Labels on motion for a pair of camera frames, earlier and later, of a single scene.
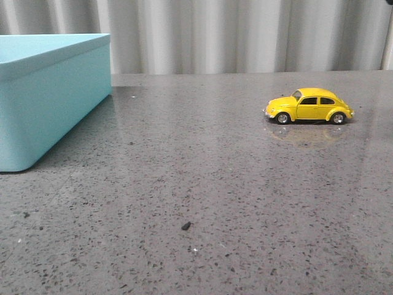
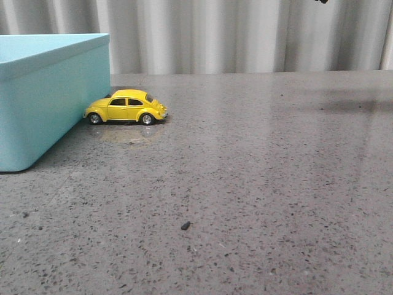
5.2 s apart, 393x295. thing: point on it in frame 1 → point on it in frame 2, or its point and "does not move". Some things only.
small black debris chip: (186, 225) does not move
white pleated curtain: (219, 36) does not move
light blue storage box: (49, 85) does not move
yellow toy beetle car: (307, 104) → (126, 105)
